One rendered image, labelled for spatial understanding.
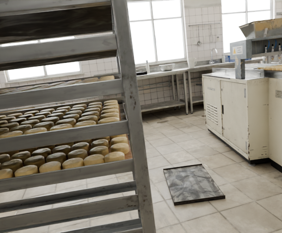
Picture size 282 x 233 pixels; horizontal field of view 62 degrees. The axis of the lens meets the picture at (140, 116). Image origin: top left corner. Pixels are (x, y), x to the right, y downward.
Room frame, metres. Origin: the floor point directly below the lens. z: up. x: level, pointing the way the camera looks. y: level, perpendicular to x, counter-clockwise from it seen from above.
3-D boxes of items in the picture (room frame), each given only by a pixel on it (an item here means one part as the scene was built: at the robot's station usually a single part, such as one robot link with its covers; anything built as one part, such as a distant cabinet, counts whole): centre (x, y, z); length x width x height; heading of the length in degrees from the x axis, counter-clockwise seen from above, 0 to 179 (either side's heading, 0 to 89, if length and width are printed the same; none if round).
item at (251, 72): (2.70, -1.09, 0.88); 1.28 x 0.01 x 0.07; 2
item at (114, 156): (0.55, 0.08, 0.87); 0.05 x 0.05 x 0.02
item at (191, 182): (1.93, -0.37, 0.01); 0.60 x 0.40 x 0.03; 1
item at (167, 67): (4.85, -0.65, 0.94); 0.33 x 0.33 x 0.12
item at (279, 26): (2.23, -1.31, 1.25); 0.56 x 0.29 x 0.14; 92
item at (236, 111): (2.70, -1.30, 0.42); 1.28 x 0.72 x 0.84; 2
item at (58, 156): (0.60, 0.24, 0.87); 0.05 x 0.05 x 0.02
